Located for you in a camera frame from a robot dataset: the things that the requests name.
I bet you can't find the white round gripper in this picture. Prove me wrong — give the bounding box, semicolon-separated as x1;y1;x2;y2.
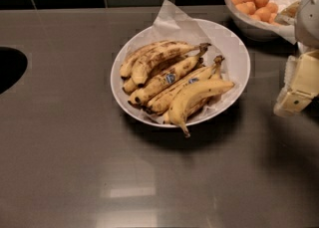
273;0;319;116

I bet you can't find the spotted brown banana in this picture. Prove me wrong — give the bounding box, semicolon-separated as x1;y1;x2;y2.
131;41;210;87

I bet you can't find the white bowl of oranges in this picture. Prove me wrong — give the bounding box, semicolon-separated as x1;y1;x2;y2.
224;0;308;43

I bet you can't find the large white banana bowl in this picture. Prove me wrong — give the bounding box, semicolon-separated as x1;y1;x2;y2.
110;18;250;128

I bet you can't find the white paper bowl liner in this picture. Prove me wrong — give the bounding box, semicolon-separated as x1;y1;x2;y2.
138;0;241;125

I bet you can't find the front yellow banana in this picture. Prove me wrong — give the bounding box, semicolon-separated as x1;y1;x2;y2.
168;80;234;137

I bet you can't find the long banana blue sticker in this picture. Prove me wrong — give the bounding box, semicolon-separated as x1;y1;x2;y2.
128;47;207;106

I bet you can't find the spotted banana with sticker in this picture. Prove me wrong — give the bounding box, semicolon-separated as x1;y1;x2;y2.
144;56;224;115

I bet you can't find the bottom hidden banana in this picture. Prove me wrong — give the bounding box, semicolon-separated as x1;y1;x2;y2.
162;96;220;124

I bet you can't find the leftmost spotted banana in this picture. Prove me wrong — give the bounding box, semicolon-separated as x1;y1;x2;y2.
119;40;187;81

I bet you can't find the small hidden left banana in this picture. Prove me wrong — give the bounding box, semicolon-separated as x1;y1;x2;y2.
123;79;138;95

